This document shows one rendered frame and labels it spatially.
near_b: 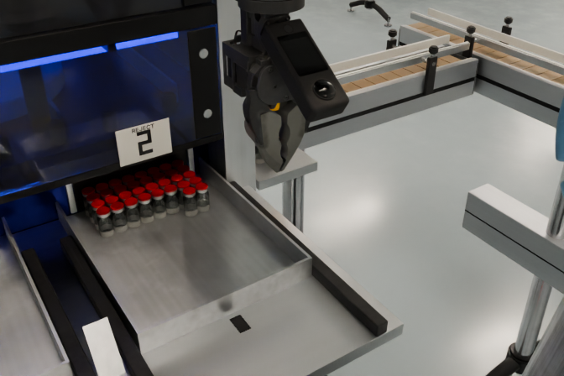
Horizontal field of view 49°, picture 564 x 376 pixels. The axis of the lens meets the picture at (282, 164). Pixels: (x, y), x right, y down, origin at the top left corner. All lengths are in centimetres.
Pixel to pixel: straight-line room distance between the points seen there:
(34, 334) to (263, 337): 29
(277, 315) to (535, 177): 228
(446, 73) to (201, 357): 94
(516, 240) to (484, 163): 137
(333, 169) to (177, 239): 192
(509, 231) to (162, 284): 105
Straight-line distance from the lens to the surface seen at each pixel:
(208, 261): 93
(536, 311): 180
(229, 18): 96
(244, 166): 108
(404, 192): 274
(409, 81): 142
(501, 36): 165
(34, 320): 90
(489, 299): 228
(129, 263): 95
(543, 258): 168
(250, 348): 81
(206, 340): 82
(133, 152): 97
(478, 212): 176
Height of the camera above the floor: 147
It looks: 31 degrees down
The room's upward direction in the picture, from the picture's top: straight up
